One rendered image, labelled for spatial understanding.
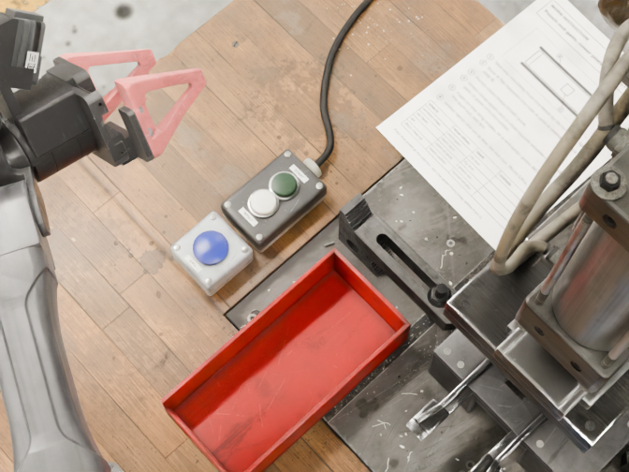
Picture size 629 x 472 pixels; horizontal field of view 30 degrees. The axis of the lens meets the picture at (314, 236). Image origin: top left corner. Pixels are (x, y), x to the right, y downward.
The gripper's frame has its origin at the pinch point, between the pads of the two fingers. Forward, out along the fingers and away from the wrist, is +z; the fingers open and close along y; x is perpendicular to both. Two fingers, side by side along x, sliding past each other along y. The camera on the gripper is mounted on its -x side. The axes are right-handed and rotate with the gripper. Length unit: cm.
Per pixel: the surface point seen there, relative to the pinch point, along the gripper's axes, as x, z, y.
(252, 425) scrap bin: 43.2, -3.9, 8.1
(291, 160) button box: 25.0, 17.0, 21.0
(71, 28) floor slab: 39, 36, 147
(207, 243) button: 27.8, 3.3, 19.7
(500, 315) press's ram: 29.4, 14.4, -16.7
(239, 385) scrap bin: 40.2, -2.4, 11.4
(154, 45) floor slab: 46, 47, 135
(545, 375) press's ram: 31.0, 12.2, -24.5
